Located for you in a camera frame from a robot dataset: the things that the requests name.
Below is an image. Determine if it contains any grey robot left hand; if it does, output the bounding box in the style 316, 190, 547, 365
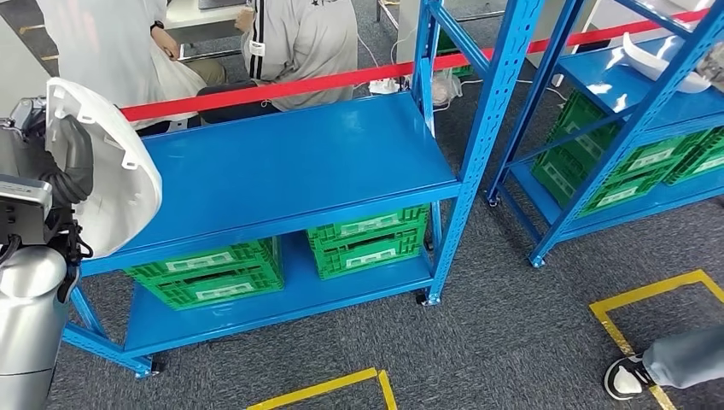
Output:
0, 96, 95, 208

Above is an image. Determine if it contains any white plastic shell part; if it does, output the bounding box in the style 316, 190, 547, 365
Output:
44, 77, 164, 261
622, 31, 713, 95

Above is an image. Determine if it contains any blue metal shelf rack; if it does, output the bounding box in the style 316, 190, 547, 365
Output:
61, 0, 547, 379
485, 0, 724, 269

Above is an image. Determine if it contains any grey mottled wrapped part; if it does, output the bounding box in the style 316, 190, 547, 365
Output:
694, 56, 724, 93

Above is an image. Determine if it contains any person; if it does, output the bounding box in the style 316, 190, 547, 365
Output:
196, 0, 361, 126
34, 0, 229, 132
603, 325, 724, 401

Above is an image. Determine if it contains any white desk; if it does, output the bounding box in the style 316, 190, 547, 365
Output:
162, 0, 254, 45

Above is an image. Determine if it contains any red barrier belt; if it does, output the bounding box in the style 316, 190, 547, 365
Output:
120, 8, 711, 123

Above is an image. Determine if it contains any white power strip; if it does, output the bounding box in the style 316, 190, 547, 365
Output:
368, 77, 405, 97

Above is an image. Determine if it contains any yellow floor tape square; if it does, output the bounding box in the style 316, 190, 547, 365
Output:
589, 269, 724, 410
246, 367, 400, 410

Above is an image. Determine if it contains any white cabinet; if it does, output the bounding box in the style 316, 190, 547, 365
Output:
523, 0, 598, 55
394, 0, 424, 64

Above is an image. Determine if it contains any clear plastic bag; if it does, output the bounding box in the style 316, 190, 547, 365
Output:
430, 72, 465, 109

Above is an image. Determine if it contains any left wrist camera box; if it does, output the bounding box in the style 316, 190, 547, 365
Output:
0, 173, 54, 247

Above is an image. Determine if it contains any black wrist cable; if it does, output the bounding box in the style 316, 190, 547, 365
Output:
0, 206, 95, 307

